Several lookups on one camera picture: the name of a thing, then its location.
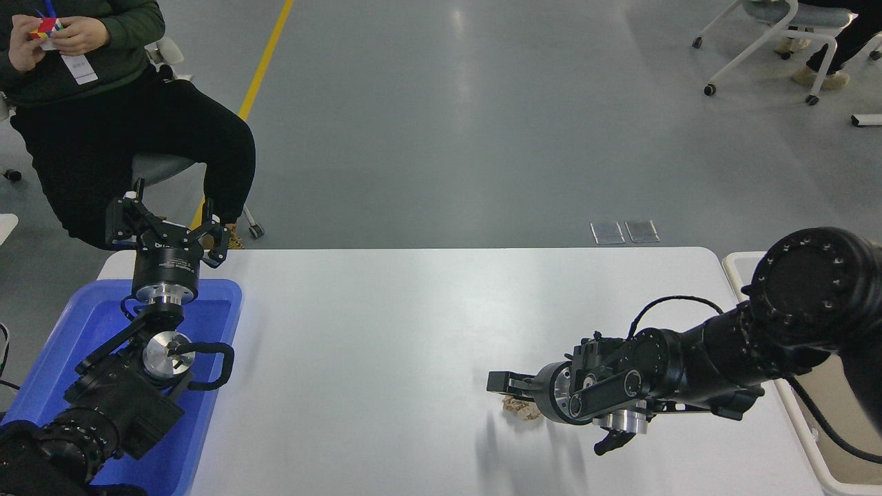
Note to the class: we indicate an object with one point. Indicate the large pale bin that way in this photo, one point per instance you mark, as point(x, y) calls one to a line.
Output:
point(847, 475)

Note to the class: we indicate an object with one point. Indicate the person's left hand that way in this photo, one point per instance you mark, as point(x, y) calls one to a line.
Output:
point(86, 34)

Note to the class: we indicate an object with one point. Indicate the white frame office chair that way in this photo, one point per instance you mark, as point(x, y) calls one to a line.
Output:
point(792, 14)

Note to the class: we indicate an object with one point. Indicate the white name badge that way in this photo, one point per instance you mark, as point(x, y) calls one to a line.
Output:
point(81, 70)

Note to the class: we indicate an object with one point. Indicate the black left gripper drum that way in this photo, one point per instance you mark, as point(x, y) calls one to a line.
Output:
point(167, 265)

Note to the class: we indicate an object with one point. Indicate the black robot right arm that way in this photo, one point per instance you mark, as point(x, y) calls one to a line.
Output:
point(689, 358)

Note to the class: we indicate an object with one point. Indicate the person's right hand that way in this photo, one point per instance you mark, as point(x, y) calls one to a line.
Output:
point(21, 48)

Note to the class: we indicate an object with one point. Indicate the white furniture corner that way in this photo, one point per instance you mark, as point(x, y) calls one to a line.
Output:
point(5, 227)

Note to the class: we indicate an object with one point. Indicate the person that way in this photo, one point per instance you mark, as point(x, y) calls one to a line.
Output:
point(103, 138)
point(847, 41)

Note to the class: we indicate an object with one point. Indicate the colourful puzzle cube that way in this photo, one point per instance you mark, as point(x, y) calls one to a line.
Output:
point(45, 29)

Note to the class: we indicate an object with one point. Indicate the grey office chair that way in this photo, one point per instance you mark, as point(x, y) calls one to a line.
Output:
point(155, 169)

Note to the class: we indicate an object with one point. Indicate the white bar with black end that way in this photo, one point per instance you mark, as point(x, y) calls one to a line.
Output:
point(868, 120)

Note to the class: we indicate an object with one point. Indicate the blue plastic tray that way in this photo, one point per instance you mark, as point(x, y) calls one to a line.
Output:
point(213, 324)

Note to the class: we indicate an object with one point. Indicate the tan paper ball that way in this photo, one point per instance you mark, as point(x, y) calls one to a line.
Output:
point(520, 410)

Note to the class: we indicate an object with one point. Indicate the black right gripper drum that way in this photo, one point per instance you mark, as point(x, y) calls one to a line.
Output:
point(544, 393)

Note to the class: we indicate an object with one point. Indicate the silver floor plate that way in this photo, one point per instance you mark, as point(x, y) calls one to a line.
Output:
point(642, 231)
point(608, 233)

